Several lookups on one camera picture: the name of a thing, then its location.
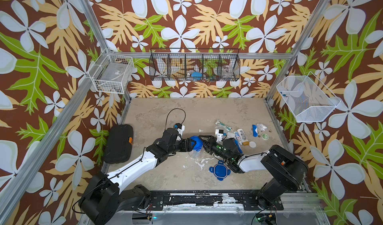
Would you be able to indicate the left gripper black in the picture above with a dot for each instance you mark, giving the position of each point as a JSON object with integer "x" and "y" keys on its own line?
{"x": 188, "y": 147}

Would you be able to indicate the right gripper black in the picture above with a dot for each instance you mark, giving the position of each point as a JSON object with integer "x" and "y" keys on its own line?
{"x": 210, "y": 144}

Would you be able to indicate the green white toothpaste packet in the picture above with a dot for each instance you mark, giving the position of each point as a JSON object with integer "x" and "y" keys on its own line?
{"x": 222, "y": 125}

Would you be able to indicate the white bottle orange cap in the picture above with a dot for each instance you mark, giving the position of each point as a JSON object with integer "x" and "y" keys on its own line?
{"x": 243, "y": 137}

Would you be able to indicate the white round cap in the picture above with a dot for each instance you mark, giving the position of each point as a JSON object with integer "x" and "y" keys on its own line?
{"x": 252, "y": 144}

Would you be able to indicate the blue small packet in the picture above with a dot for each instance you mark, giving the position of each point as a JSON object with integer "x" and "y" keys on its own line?
{"x": 255, "y": 130}

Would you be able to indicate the green round tin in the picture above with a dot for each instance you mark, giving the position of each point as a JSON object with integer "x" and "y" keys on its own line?
{"x": 264, "y": 136}

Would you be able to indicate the clear jar blue lid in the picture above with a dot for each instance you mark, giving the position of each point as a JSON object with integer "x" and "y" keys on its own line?
{"x": 194, "y": 154}

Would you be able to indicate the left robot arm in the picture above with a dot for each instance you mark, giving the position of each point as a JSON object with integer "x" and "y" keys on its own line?
{"x": 104, "y": 195}

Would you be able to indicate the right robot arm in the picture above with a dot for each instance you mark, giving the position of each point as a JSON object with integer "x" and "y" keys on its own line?
{"x": 287, "y": 170}

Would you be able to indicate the blue object in basket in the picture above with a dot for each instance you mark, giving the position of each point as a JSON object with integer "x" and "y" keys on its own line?
{"x": 196, "y": 76}

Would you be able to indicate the black tool case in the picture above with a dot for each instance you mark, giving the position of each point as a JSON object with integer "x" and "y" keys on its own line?
{"x": 119, "y": 144}

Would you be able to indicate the white mesh basket right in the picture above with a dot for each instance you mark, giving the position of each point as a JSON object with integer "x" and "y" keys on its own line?
{"x": 307, "y": 98}

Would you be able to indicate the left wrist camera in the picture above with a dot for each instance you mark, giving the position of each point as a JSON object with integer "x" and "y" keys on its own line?
{"x": 179, "y": 127}

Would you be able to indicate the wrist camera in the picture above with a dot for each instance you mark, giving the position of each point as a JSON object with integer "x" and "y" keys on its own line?
{"x": 179, "y": 127}
{"x": 220, "y": 135}

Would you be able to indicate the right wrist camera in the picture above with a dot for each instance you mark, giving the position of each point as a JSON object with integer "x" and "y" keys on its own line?
{"x": 220, "y": 135}

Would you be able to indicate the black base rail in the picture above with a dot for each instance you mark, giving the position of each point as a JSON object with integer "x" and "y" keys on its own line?
{"x": 158, "y": 200}

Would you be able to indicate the black wire basket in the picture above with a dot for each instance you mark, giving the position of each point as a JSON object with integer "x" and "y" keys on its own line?
{"x": 215, "y": 64}

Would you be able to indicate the white wire basket left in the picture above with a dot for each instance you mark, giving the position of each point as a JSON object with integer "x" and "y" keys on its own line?
{"x": 110, "y": 72}

